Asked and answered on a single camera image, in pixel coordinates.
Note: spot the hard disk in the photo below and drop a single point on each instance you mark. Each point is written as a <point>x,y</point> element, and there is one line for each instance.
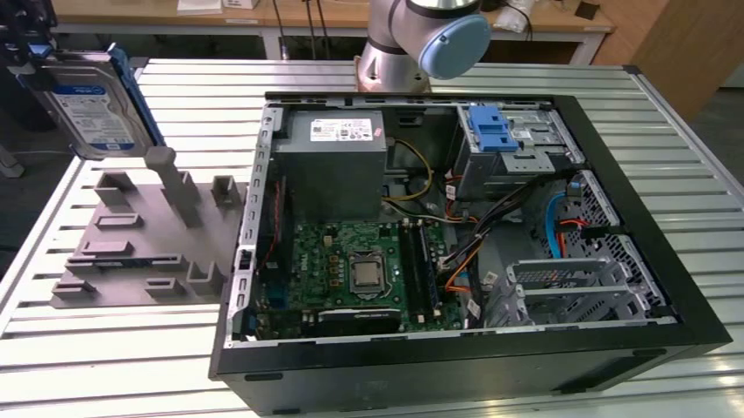
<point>92,104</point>

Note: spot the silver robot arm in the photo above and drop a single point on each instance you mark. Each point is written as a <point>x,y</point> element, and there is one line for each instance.
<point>395,56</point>

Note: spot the blue RAM stick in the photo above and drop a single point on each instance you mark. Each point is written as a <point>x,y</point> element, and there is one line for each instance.
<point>428,270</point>

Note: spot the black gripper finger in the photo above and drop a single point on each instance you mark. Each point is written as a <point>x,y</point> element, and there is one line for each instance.
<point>17,48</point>

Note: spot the wooden desk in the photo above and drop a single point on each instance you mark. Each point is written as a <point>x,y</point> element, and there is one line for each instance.
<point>145,19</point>

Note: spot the green motherboard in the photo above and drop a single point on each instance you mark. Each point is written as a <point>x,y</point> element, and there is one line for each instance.
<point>324,261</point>

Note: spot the blue drive cage latch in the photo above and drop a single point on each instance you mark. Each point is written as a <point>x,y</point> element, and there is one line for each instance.
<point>487,130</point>

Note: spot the small black box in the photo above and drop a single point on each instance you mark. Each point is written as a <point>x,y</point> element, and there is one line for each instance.
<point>587,8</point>

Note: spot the grey parts rack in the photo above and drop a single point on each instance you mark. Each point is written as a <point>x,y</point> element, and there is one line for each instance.
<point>145,226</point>

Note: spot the grey power supply unit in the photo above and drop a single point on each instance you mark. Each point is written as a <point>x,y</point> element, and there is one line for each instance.
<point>331,183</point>

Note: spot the small white box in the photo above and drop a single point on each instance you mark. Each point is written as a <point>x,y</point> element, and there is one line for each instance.
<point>240,3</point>

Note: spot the black open PC case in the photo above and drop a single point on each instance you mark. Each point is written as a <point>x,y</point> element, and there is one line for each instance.
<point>464,374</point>

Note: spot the white plastic bag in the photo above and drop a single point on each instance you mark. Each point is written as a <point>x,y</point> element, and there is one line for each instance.
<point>514,17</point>

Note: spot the black graphics card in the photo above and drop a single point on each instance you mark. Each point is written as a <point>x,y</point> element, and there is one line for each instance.
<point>354,320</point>

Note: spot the grey metal leg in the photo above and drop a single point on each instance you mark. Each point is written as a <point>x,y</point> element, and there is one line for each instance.
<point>10,167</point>

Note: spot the brown wooden cabinet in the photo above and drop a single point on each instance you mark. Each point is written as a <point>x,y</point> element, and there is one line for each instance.
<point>685,52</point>

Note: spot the silver CPU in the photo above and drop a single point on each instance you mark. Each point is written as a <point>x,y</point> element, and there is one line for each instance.
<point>367,274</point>

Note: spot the grey metal disk bay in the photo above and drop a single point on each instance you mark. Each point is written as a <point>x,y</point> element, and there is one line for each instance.
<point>581,296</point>

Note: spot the grey metal drive cage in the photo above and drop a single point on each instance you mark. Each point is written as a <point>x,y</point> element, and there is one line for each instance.
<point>522,167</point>

